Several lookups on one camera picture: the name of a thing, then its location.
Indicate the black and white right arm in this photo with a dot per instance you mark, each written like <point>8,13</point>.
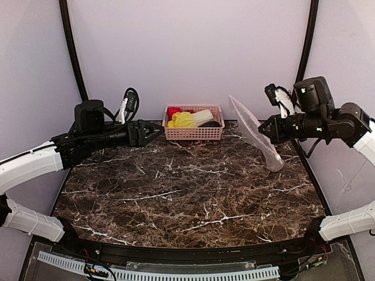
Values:
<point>310,112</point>

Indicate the red toy bell pepper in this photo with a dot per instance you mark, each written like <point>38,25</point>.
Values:
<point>172,110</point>

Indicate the black right frame post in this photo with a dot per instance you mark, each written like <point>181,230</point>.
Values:
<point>310,29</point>

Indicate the white slotted cable duct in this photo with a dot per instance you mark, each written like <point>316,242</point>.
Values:
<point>153,271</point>

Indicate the black frame post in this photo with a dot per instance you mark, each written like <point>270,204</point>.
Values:
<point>71,47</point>
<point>310,29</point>

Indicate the pink perforated plastic basket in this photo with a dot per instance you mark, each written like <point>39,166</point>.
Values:
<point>194,134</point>

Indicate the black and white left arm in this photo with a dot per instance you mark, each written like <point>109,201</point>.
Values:
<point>89,133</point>

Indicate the clear zip top bag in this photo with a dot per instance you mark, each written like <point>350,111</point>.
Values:
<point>248,125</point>

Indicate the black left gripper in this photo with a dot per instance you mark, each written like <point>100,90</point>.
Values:
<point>132,133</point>

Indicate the black curved front rail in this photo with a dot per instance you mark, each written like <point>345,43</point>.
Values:
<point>285,254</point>

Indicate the purple toy eggplant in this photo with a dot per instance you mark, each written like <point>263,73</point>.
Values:
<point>211,124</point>

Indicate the black left frame post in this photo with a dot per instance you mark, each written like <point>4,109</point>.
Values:
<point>71,47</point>

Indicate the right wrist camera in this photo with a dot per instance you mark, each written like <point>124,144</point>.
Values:
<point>281,98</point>

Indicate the yellow toy napa cabbage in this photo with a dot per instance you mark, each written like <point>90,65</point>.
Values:
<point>190,120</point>

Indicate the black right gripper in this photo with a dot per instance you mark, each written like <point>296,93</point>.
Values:
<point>281,129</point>

